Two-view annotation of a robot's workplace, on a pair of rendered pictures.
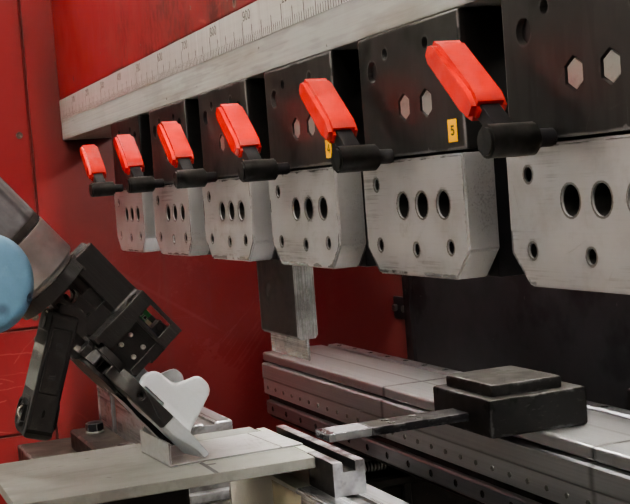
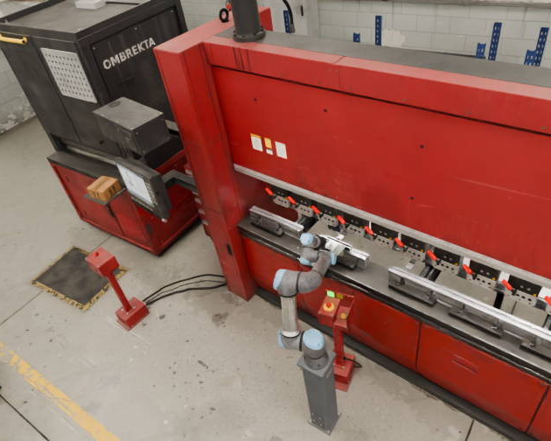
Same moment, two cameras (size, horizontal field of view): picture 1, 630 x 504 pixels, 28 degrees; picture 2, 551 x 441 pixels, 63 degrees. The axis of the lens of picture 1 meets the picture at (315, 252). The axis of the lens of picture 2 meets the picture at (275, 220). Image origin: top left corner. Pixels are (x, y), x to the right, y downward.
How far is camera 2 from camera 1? 2.42 m
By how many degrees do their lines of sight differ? 42
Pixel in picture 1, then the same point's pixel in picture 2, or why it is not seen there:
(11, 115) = (226, 170)
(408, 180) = (380, 238)
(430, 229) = (385, 243)
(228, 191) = (328, 217)
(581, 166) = (411, 250)
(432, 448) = not seen: hidden behind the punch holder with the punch
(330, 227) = (360, 234)
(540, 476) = not seen: hidden behind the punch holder
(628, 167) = (417, 253)
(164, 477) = not seen: hidden behind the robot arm
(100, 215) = (241, 179)
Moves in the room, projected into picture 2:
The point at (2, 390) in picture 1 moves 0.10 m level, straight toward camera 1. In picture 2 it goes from (233, 217) to (240, 222)
